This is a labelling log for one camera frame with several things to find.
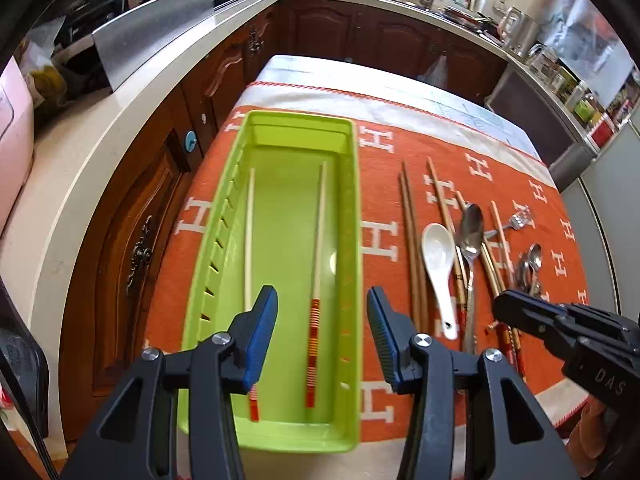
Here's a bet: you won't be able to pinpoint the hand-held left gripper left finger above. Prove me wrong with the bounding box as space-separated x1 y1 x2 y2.
60 285 279 480

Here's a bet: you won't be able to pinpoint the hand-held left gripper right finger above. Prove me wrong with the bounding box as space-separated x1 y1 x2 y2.
367 286 571 480

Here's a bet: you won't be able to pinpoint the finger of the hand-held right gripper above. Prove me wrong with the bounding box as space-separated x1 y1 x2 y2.
492 290 568 341

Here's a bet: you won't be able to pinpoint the small metal spoon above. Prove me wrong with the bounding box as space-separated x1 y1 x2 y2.
526 243 545 295
515 255 532 292

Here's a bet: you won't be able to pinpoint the bamboo chopstick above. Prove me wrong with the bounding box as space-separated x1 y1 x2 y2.
426 157 472 313
454 191 525 380
490 201 517 275

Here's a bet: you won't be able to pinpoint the metal fork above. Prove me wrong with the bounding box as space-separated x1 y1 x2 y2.
484 212 532 241

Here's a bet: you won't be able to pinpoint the large metal spoon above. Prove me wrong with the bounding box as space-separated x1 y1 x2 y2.
457 203 485 356

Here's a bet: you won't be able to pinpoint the white ceramic spoon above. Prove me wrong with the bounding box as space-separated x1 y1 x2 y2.
421 223 460 341

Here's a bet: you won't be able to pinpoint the green plastic utensil tray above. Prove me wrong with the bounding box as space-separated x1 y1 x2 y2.
177 110 362 453

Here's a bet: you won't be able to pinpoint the person's right hand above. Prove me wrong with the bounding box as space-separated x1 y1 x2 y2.
562 397 618 468

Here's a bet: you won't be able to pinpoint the orange printed blanket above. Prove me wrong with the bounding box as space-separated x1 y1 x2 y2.
142 80 591 446

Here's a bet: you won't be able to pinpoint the grey refrigerator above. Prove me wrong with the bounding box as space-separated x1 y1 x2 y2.
560 122 640 311

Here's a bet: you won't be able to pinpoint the dark framed object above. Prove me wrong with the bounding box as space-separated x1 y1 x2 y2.
0 280 52 480

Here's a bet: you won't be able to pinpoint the hanging plastic bag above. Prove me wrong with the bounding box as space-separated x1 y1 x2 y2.
417 55 449 89

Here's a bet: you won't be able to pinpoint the white patterned tablecloth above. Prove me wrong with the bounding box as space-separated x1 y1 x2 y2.
257 54 548 163

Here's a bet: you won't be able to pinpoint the steel electric kettle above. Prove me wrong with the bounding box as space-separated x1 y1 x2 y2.
497 6 540 57

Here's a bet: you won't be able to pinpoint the white kitchen countertop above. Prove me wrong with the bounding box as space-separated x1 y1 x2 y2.
0 0 601 411

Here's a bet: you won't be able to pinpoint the brown wooden kitchen cabinets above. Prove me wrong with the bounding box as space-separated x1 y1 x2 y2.
59 0 508 411

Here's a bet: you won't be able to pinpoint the pink rice cooker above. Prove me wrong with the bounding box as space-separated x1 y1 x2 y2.
0 55 36 233

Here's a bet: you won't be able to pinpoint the steel splash guard plate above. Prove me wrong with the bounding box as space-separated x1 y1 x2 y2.
91 0 216 93

